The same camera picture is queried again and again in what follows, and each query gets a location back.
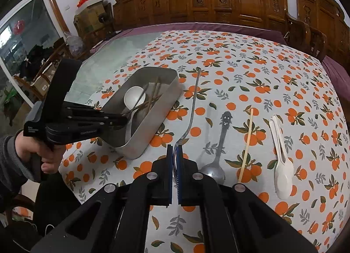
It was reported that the person's left hand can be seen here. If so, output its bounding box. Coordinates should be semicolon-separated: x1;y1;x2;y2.
15;132;65;175

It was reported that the light wooden chopstick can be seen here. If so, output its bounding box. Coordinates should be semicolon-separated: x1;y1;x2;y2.
237;108;254;184

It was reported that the wooden side chair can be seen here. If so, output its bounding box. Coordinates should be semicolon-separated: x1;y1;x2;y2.
13;42;73;99

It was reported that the white plastic spoon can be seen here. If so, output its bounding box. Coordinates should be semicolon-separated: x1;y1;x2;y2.
271;114;294;168
269;117;295;200

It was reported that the large cardboard box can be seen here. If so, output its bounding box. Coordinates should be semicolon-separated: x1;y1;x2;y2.
73;2;110;35

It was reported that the orange print tablecloth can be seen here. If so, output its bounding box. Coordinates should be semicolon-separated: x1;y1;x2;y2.
58;30;350;253

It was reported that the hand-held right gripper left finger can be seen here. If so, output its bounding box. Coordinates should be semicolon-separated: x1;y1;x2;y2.
31;146;173;253

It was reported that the smiley handle metal spoon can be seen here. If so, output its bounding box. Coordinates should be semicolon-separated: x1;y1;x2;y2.
198;111;234;187

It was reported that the long purple seat cushion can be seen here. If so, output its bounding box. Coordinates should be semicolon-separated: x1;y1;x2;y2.
91;22;285;49

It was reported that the person's left forearm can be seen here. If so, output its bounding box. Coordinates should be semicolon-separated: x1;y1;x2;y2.
0;135;35;196

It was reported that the dark cloth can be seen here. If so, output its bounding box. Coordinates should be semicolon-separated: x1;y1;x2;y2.
35;173;83;237

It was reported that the glass door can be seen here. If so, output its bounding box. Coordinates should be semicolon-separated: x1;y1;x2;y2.
0;0;64;122

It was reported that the white round soup spoon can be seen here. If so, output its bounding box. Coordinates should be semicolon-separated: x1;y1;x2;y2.
124;86;149;109

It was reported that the short purple seat cushion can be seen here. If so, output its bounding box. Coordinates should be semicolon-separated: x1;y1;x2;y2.
322;55;350;80

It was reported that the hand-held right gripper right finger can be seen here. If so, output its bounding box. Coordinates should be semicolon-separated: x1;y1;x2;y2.
176;145;322;253

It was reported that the wooden door frame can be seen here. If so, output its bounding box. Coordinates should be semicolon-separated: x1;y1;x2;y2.
44;0;71;35

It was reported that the carved wooden armchair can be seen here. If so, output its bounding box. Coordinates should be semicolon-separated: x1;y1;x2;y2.
287;0;350;60

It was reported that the labelled cardboard box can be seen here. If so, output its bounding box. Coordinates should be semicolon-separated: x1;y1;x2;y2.
32;69;58;98

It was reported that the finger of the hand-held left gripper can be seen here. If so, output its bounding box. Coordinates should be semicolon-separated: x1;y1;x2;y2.
68;113;130;134
64;102;122;119

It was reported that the rectangular metal tray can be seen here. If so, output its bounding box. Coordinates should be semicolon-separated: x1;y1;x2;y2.
102;67;182;160

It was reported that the crumpled plastic bag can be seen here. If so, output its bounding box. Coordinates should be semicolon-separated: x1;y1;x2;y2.
64;32;86;57

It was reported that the metal fork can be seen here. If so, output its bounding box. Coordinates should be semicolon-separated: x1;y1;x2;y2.
173;68;203;166

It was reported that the brown chopstick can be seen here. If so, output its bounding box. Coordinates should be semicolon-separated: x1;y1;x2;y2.
131;93;164;112
146;76;162;113

